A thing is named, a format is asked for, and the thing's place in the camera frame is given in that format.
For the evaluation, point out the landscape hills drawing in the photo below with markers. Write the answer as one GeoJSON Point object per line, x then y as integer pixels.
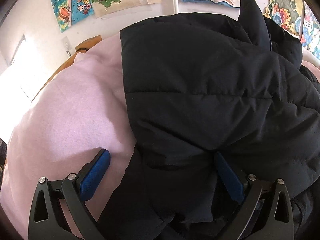
{"type": "Point", "coordinates": [286, 13]}

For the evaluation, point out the black puffer jacket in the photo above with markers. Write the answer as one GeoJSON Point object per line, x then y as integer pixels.
{"type": "Point", "coordinates": [197, 85]}

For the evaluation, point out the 2024 dragon drawing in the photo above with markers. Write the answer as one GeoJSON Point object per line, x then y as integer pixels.
{"type": "Point", "coordinates": [310, 34]}

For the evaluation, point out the swimming girl drawing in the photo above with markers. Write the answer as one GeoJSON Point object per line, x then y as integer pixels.
{"type": "Point", "coordinates": [70, 12]}

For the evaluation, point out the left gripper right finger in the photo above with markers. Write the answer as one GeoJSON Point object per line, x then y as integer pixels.
{"type": "Point", "coordinates": [265, 211]}

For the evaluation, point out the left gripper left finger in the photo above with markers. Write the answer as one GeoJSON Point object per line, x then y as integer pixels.
{"type": "Point", "coordinates": [47, 220]}

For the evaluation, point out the wooden bed frame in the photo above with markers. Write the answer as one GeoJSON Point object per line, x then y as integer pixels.
{"type": "Point", "coordinates": [82, 48]}

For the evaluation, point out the pink duvet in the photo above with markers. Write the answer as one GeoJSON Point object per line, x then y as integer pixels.
{"type": "Point", "coordinates": [80, 111]}

